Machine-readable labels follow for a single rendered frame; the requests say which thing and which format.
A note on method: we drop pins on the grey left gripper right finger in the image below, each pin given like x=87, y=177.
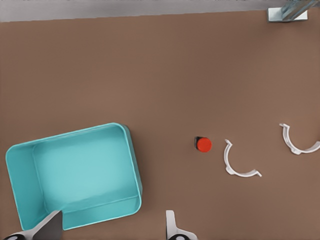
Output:
x=171, y=226

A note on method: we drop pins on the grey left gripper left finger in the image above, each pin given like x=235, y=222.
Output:
x=47, y=226

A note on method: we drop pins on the blue storage box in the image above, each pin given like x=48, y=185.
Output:
x=80, y=170

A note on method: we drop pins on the red button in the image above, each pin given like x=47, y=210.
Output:
x=204, y=144

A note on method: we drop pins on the white curved clip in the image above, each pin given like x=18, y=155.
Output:
x=228, y=162
x=287, y=140

